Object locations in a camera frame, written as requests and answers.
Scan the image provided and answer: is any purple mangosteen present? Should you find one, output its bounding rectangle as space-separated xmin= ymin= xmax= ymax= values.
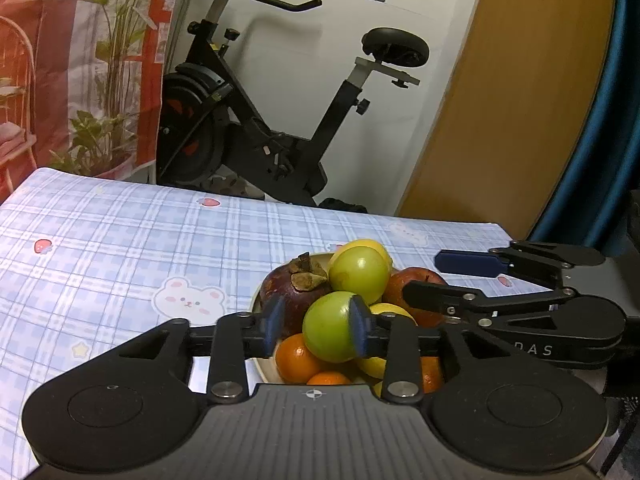
xmin=259 ymin=252 xmax=331 ymax=341

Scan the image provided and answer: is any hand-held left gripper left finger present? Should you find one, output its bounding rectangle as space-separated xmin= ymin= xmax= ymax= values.
xmin=117 ymin=294 xmax=287 ymax=405

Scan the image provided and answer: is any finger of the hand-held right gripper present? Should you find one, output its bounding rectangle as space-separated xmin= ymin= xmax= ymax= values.
xmin=402 ymin=280 xmax=576 ymax=328
xmin=434 ymin=240 xmax=607 ymax=291

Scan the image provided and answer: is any red apple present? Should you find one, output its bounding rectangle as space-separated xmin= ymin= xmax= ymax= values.
xmin=384 ymin=266 xmax=451 ymax=328

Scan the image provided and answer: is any yellow lemon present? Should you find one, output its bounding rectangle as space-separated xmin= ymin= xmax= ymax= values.
xmin=357 ymin=302 xmax=418 ymax=378
xmin=334 ymin=239 xmax=393 ymax=273

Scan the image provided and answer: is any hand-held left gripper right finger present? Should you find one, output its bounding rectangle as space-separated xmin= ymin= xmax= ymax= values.
xmin=348 ymin=294 xmax=511 ymax=405

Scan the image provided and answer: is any wooden door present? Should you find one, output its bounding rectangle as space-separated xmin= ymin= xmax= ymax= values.
xmin=397 ymin=0 xmax=621 ymax=241

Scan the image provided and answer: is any blue plaid tablecloth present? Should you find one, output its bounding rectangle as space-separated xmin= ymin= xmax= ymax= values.
xmin=0 ymin=167 xmax=571 ymax=480

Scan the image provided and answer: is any green round fruit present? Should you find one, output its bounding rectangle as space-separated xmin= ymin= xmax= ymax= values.
xmin=328 ymin=248 xmax=391 ymax=306
xmin=302 ymin=291 xmax=368 ymax=363

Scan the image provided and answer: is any black exercise bike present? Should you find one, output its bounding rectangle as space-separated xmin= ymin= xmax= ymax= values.
xmin=155 ymin=0 xmax=431 ymax=208

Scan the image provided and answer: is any beige round plate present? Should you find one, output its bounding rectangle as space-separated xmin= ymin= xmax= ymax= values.
xmin=251 ymin=254 xmax=373 ymax=386

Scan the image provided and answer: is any blue curtain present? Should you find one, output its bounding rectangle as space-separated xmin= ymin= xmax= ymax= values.
xmin=527 ymin=0 xmax=640 ymax=261

